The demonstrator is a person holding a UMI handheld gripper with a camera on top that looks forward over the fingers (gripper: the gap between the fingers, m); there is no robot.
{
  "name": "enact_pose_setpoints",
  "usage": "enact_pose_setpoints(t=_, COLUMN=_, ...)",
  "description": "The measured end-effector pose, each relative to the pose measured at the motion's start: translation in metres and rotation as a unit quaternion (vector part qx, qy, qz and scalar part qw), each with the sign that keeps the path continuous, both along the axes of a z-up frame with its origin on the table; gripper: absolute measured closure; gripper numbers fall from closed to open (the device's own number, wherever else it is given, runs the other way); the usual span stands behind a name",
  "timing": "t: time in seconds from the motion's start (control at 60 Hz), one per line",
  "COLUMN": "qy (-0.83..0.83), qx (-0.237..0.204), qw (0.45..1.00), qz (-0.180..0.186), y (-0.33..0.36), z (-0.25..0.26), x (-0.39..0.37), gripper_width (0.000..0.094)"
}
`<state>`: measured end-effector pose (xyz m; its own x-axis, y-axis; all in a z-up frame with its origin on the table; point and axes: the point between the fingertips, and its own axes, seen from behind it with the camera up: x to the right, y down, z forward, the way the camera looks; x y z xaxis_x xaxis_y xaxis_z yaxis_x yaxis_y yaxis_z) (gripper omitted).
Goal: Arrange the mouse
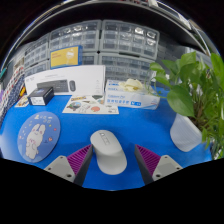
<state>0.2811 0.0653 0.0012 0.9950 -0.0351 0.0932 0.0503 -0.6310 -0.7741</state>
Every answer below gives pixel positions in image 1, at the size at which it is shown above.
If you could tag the yellow blue-edged flat box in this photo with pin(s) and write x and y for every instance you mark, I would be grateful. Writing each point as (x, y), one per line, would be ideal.
(65, 57)

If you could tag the small black product box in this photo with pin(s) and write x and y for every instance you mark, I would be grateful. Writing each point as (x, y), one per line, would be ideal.
(40, 97)

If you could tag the large white sticker sheet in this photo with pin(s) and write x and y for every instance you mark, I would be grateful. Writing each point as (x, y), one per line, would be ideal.
(87, 106)

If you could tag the navy cloth with white dots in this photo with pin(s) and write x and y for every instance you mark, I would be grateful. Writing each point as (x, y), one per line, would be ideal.
(15, 96)

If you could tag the white cloth with red dots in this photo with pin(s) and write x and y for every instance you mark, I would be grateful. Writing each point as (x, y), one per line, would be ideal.
(10, 88)

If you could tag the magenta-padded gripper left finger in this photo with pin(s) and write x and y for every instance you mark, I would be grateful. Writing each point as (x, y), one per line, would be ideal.
(61, 166)

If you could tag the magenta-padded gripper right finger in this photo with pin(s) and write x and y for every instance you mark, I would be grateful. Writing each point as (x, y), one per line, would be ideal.
(165, 166)

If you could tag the grey white computer mouse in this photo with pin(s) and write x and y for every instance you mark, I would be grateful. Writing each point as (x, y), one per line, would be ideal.
(107, 155)

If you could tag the white keyboard mouse packaging box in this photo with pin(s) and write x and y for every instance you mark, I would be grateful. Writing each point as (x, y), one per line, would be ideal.
(86, 76)

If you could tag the small colourful sticker sheet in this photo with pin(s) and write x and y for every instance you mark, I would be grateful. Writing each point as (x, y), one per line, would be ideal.
(22, 101)

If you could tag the round blue bunny mouse pad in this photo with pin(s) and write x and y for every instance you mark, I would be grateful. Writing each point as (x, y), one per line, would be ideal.
(50, 128)

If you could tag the white blue disposable glove box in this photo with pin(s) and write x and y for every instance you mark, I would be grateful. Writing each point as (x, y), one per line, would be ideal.
(128, 100)

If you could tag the green plant in white pot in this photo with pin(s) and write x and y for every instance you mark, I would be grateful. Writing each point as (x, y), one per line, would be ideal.
(181, 100)

